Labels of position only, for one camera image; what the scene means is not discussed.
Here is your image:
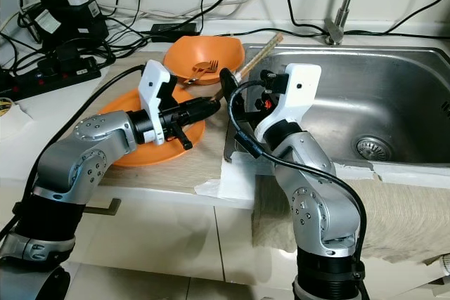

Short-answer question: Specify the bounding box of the metal fork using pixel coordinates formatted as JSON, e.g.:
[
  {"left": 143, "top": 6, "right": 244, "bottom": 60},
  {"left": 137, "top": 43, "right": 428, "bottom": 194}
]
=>
[{"left": 186, "top": 61, "right": 219, "bottom": 84}]

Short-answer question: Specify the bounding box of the orange plastic plate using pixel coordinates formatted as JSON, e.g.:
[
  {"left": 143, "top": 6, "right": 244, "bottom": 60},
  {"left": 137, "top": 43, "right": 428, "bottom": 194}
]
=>
[{"left": 95, "top": 88, "right": 206, "bottom": 167}]

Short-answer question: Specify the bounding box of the orange plastic bowl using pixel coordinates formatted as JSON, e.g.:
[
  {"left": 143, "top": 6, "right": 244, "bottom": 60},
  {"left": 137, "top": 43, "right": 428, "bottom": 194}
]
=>
[{"left": 163, "top": 34, "right": 245, "bottom": 86}]

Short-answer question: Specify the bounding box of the beige counter mat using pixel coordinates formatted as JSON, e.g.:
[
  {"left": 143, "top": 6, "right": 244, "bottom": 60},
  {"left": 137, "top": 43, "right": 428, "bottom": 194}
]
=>
[{"left": 105, "top": 51, "right": 243, "bottom": 195}]

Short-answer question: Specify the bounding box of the black power adapter brick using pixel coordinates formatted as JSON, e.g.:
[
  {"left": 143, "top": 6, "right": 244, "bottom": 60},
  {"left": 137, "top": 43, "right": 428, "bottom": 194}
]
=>
[{"left": 149, "top": 22, "right": 199, "bottom": 41}]

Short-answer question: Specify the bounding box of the steel faucet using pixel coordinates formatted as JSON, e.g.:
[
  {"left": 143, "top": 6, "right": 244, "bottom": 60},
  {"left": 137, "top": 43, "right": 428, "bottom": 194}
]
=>
[{"left": 325, "top": 0, "right": 423, "bottom": 46}]

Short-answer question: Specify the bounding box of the stainless steel sink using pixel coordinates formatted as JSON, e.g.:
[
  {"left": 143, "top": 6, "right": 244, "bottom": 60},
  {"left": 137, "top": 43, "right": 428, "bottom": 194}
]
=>
[{"left": 224, "top": 42, "right": 450, "bottom": 174}]

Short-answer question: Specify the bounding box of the black power strip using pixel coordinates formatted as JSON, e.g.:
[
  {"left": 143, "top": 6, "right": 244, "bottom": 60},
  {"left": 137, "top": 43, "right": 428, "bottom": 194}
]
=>
[{"left": 0, "top": 54, "right": 103, "bottom": 100}]

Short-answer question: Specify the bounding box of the white tape roll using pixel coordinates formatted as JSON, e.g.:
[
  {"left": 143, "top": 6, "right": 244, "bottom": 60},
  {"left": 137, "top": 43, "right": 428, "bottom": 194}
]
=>
[{"left": 0, "top": 96, "right": 25, "bottom": 119}]

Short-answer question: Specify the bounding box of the black charger device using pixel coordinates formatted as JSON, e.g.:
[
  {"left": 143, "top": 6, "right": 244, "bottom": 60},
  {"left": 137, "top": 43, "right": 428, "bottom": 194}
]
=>
[{"left": 35, "top": 0, "right": 103, "bottom": 51}]

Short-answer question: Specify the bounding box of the plain cream cabinet door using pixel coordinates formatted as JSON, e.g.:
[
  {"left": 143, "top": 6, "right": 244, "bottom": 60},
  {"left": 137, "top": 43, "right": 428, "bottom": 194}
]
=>
[{"left": 211, "top": 205, "right": 303, "bottom": 294}]

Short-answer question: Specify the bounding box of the beige cloth towel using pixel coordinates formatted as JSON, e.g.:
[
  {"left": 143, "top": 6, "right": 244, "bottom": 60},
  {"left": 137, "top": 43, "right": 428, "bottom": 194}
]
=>
[{"left": 252, "top": 174, "right": 450, "bottom": 266}]

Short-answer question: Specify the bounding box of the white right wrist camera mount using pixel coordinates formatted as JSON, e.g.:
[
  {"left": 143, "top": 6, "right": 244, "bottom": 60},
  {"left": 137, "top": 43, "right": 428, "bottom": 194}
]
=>
[{"left": 255, "top": 63, "right": 323, "bottom": 139}]

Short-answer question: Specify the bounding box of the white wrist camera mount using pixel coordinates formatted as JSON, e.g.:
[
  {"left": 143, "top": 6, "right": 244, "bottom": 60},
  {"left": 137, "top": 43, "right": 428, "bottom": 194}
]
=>
[
  {"left": 255, "top": 63, "right": 323, "bottom": 139},
  {"left": 138, "top": 60, "right": 178, "bottom": 143}
]

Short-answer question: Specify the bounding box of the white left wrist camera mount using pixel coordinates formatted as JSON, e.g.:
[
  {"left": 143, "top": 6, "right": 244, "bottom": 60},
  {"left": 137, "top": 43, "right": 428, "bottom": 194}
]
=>
[{"left": 138, "top": 60, "right": 178, "bottom": 143}]

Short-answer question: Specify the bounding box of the steel cabinet bar handle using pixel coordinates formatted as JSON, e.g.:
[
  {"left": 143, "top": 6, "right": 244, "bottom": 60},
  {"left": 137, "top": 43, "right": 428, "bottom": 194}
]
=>
[{"left": 91, "top": 198, "right": 120, "bottom": 215}]

